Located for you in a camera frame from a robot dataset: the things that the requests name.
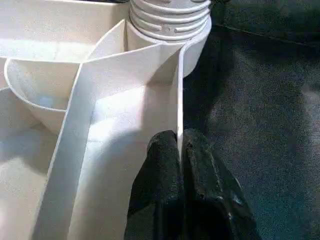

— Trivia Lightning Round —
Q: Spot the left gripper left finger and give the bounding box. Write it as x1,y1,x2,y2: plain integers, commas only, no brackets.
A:
126,130,187,240

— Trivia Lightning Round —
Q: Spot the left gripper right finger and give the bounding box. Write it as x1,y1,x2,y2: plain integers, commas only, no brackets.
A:
181,128,259,240

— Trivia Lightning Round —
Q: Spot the white plastic table top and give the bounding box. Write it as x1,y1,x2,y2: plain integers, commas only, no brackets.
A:
0,0,213,240

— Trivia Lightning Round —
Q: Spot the white plastic table leg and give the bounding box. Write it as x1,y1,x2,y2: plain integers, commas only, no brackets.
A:
128,0,211,42

